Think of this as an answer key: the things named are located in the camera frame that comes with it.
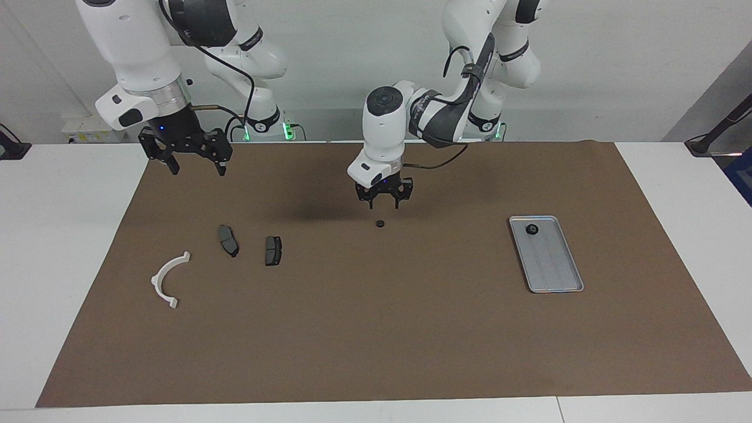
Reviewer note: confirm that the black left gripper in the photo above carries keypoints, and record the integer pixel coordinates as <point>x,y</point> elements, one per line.
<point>382,187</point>

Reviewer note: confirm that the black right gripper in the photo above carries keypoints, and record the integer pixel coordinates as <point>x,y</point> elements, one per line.
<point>176,132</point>

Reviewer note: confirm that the large black bearing gear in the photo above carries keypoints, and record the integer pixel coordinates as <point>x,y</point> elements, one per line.
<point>533,230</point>

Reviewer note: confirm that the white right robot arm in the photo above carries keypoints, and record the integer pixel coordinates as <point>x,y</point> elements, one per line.
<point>129,47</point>

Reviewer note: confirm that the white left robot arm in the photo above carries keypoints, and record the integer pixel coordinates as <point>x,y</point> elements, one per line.
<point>385,129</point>

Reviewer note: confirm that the silver metal tray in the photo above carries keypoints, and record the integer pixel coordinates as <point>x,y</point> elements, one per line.
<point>552,264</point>

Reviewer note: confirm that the dark eared brake pad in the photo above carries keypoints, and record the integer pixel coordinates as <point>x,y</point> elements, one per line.
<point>228,239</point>

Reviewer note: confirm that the white power strip box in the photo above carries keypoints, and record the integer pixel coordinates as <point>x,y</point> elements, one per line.
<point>82,134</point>

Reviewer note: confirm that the dark rectangular brake pad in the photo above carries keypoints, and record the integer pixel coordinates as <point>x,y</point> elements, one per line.
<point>274,251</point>

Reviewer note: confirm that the white curved plastic part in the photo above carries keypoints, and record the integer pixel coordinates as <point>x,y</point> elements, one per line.
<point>157,285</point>

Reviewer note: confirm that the brown table mat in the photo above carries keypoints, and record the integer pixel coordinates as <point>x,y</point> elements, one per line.
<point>376,341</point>

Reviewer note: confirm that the blue crate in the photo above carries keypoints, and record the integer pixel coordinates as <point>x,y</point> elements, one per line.
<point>741,176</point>

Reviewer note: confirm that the black clamp mount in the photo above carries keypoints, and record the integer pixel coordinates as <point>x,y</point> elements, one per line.
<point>12,150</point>

